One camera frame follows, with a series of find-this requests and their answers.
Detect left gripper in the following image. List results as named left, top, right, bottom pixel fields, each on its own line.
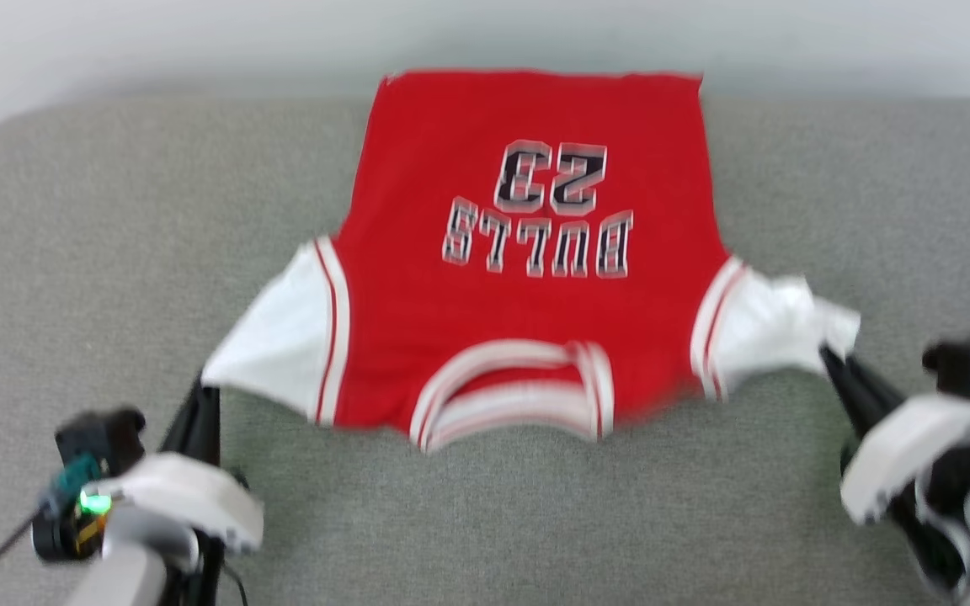
left=32, top=375, right=265, bottom=606

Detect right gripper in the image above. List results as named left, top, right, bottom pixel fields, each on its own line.
left=820, top=345, right=970, bottom=592

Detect red basketball jersey white sleeves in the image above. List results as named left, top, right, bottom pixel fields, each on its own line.
left=201, top=69, right=862, bottom=455

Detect teal left cable connector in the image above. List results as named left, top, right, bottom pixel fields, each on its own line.
left=39, top=454, right=109, bottom=518

